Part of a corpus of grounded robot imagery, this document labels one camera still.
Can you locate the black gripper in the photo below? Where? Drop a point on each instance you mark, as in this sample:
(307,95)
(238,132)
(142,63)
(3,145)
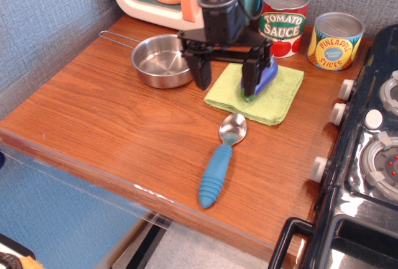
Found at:
(226,38)

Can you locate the white stove knob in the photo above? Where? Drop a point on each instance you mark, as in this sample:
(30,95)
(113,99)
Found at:
(337,113)
(346,89)
(318,169)

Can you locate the tomato sauce can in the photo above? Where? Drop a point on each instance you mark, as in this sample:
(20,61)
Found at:
(283,22)

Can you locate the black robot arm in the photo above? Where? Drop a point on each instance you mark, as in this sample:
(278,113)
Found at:
(225,37)

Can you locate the small steel pot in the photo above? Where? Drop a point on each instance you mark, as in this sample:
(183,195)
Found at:
(158,60)

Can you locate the purple toy eggplant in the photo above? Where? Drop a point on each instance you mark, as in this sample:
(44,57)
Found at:
(268,75)

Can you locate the blue handled metal spoon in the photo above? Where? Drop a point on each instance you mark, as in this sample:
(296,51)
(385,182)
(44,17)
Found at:
(232,130)

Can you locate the pineapple slices can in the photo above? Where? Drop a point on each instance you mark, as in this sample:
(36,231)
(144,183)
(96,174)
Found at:
(335,40)

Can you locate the green folded cloth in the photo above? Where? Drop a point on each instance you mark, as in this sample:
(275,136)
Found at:
(269,108)

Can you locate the orange object bottom left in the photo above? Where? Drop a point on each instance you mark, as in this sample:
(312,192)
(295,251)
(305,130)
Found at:
(15,255)

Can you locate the black toy stove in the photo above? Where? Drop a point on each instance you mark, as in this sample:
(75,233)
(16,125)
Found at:
(355,222)

